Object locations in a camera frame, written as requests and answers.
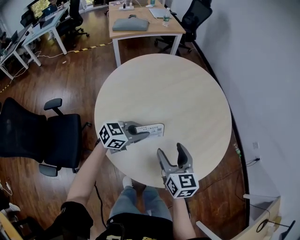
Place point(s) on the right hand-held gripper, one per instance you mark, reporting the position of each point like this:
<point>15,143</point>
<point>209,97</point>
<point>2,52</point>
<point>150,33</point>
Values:
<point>182,184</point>

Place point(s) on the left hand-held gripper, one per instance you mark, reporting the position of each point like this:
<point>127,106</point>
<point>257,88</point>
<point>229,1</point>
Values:
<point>111,134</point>

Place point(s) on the white table card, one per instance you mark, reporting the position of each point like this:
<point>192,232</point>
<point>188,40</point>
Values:
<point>155,131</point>

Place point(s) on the person's left forearm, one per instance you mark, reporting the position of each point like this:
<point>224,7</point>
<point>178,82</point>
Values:
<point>86,175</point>

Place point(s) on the person's right forearm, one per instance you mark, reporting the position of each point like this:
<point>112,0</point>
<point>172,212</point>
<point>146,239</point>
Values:
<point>181,218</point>

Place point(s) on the round wooden table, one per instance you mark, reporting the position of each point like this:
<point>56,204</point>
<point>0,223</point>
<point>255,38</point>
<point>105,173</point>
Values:
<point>164,93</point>

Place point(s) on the person's white shoe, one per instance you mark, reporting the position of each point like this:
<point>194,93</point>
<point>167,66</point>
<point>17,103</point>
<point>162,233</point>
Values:
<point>127,181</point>

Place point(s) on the person's blue jeans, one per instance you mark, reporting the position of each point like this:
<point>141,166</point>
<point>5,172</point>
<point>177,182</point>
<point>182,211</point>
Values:
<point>131,201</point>

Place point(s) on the green bottle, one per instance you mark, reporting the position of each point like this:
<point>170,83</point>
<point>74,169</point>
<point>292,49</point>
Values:
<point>237,150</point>

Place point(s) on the person's black shirt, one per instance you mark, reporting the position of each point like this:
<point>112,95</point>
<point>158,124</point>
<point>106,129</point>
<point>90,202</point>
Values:
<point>140,225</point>

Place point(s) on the yellow black floor strip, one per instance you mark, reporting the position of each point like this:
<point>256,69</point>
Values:
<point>90,47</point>
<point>4,88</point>

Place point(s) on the light wooden desk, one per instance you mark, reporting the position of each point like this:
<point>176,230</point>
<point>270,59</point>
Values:
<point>248,233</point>

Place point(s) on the wooden desk with white legs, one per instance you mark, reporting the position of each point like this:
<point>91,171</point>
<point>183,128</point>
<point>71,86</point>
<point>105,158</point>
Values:
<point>154,29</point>

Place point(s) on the grey padded pouch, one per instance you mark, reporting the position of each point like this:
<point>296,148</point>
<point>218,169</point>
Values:
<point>130,24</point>

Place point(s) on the black office chair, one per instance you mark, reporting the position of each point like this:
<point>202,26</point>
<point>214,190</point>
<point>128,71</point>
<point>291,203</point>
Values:
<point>23,131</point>
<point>197,11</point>
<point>72,21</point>

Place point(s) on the dark computer mouse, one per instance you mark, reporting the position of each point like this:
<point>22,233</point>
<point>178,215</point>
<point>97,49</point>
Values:
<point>132,16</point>

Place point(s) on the clear water bottle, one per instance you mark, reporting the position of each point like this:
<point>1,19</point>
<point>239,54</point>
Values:
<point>166,17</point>

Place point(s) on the silver closed laptop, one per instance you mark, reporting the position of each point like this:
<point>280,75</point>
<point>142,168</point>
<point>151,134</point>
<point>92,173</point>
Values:
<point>158,12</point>

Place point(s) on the white power strip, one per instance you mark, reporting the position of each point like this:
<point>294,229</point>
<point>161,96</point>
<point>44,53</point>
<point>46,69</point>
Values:
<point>126,8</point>

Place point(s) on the blue water bottle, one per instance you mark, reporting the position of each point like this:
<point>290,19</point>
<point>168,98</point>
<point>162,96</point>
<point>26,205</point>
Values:
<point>152,2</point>

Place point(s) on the grey open laptop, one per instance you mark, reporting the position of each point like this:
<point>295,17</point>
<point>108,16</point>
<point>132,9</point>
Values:
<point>44,23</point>

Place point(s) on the dark laptop with logo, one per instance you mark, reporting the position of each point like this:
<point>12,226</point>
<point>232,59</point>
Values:
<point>50,10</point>

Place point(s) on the dark grey desk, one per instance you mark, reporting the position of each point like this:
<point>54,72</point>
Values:
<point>11,48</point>

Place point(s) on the black open laptop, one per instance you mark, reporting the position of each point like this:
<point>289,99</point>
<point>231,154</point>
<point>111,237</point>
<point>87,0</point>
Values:
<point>14,36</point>

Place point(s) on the yellow table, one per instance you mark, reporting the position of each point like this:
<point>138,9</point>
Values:
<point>5,227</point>

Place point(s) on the white wall plate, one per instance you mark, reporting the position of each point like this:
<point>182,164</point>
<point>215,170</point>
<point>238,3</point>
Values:
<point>255,145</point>

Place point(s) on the wall socket with plug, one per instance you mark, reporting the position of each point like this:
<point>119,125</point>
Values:
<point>258,159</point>

